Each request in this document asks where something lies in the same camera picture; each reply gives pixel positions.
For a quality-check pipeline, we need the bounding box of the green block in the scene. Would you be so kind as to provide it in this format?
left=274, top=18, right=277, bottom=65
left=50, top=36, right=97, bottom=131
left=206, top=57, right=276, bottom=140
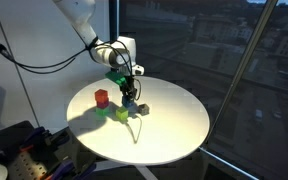
left=96, top=106, right=110, bottom=116

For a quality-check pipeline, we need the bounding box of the round white table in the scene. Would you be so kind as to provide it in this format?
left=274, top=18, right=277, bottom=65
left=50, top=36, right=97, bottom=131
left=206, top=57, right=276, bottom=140
left=66, top=75, right=211, bottom=180

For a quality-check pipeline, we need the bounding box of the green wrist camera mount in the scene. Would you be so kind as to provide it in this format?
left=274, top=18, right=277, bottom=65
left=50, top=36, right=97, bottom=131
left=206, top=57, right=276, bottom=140
left=105, top=71, right=126, bottom=86

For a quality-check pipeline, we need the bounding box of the blue block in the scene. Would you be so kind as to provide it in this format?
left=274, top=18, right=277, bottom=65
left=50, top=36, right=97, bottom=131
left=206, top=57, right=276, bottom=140
left=122, top=99, right=134, bottom=108

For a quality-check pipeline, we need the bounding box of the yellow block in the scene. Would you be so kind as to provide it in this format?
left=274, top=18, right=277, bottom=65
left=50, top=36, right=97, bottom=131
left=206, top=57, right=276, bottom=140
left=115, top=106, right=128, bottom=121

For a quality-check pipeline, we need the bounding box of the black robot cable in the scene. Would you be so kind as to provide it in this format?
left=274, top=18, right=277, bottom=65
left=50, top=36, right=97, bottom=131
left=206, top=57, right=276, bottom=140
left=0, top=29, right=98, bottom=75

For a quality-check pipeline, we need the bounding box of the orange block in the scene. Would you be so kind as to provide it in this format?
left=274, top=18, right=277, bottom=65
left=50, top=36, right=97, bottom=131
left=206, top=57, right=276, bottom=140
left=95, top=89, right=108, bottom=103

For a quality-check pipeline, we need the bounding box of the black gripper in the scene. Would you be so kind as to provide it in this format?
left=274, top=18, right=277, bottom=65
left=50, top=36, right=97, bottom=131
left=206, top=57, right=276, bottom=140
left=120, top=76, right=137, bottom=101

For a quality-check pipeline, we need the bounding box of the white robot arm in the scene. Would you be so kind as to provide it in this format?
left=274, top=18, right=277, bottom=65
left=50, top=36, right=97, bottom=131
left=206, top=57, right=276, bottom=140
left=52, top=0, right=144, bottom=102

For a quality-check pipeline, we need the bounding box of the lower orange-tipped spring clamp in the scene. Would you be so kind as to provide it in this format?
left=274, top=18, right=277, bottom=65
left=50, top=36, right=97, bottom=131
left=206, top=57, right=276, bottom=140
left=40, top=160, right=96, bottom=180

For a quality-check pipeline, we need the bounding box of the upper orange-tipped spring clamp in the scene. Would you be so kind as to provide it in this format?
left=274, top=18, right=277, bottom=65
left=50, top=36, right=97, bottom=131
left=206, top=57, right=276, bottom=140
left=19, top=126, right=50, bottom=152

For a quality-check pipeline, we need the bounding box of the orange-tipped spring clamp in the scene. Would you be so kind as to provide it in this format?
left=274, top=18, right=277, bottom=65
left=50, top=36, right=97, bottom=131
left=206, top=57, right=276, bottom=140
left=40, top=160, right=96, bottom=180
left=19, top=126, right=50, bottom=152

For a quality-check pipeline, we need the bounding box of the gray block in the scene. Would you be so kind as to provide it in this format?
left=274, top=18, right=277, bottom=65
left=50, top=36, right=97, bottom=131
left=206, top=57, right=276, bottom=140
left=138, top=104, right=150, bottom=116

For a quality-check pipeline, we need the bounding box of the magenta block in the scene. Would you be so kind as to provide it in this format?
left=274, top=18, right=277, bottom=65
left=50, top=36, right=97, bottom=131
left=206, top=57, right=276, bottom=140
left=96, top=100, right=109, bottom=109

